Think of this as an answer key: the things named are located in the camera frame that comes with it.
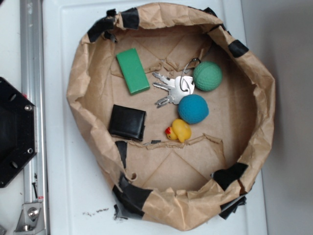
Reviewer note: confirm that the white plastic tray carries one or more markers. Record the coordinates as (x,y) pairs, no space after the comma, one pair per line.
(80,201)

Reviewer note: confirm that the green rectangular block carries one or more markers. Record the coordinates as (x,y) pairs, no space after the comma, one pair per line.
(133,71)

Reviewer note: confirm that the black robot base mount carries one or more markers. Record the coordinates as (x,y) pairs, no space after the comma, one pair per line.
(17,132)

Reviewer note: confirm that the green foam ball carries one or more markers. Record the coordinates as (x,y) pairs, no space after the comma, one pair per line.
(207,76)

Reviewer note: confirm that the yellow rubber duck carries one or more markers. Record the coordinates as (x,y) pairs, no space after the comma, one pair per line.
(180,130)

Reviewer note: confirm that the brown paper bag bin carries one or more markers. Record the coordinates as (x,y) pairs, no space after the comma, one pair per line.
(178,184)

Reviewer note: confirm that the metal corner bracket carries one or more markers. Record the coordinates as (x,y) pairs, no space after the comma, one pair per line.
(31,220)

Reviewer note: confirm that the silver key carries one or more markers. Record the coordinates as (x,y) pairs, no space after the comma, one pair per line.
(174,96)
(168,88)
(185,82)

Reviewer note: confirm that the aluminium extrusion rail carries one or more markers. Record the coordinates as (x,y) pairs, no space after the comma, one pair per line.
(32,68)

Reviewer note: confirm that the silver key bottom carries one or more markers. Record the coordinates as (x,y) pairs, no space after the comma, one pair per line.
(174,96)

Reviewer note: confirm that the blue foam ball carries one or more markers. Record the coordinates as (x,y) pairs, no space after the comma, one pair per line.
(193,109)

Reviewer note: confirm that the silver key top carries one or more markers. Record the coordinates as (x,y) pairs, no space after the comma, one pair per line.
(185,82)

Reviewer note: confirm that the silver key middle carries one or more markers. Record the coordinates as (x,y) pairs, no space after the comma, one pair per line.
(168,88)

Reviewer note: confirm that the black square block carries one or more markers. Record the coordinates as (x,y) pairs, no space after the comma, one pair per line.
(127,123)

